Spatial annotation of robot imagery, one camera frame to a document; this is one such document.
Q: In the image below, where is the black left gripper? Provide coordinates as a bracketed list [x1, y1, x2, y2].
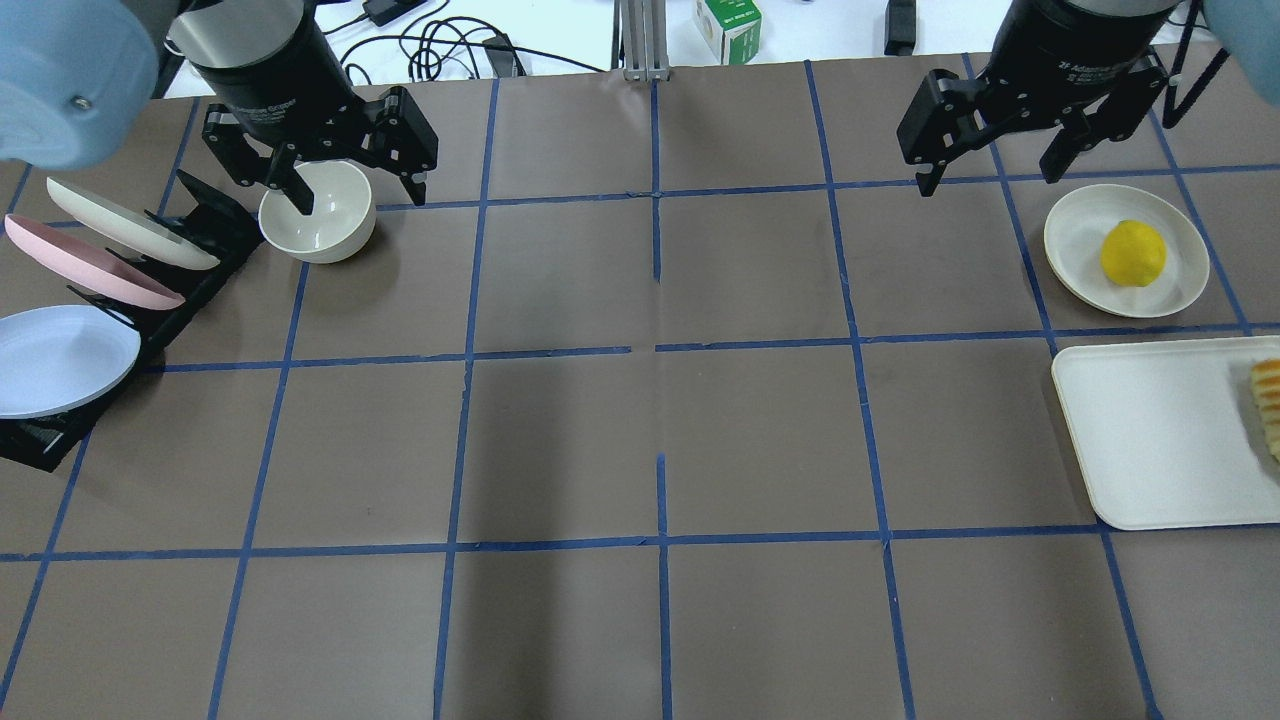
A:
[168, 1, 439, 217]

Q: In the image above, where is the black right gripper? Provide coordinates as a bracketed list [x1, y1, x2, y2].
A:
[897, 1, 1169, 197]

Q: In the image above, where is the cream ceramic bowl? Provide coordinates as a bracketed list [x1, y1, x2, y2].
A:
[259, 160, 376, 264]

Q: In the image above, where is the yellow lemon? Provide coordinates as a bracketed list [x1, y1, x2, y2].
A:
[1100, 219, 1169, 287]

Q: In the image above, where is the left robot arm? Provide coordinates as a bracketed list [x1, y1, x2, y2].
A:
[1, 1, 439, 215]

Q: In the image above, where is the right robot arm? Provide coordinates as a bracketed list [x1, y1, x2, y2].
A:
[896, 1, 1277, 197]

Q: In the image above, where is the cream round plate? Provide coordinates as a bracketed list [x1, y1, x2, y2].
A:
[1044, 184, 1210, 318]

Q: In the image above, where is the black power adapter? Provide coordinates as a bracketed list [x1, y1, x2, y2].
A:
[883, 0, 918, 56]

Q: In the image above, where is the cream plate in rack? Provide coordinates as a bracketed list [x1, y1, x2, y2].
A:
[46, 177, 219, 272]

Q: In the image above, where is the pink plate in rack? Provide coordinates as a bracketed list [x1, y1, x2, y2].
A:
[4, 214, 186, 311]

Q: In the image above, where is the green white carton box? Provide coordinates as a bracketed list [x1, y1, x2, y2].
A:
[692, 1, 763, 65]

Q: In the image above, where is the light blue plate in rack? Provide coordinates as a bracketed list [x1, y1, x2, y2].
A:
[1, 305, 141, 420]

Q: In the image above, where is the white rectangular tray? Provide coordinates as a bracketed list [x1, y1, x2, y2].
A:
[1051, 336, 1279, 530]

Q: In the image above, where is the sliced yellow bread loaf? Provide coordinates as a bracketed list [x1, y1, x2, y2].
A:
[1251, 357, 1279, 461]

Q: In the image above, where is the black dish rack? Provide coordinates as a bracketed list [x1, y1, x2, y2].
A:
[1, 172, 262, 471]

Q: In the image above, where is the black cables bundle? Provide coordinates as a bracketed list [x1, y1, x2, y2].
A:
[315, 0, 605, 83]

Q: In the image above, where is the aluminium frame post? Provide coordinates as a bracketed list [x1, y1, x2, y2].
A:
[611, 1, 671, 82]

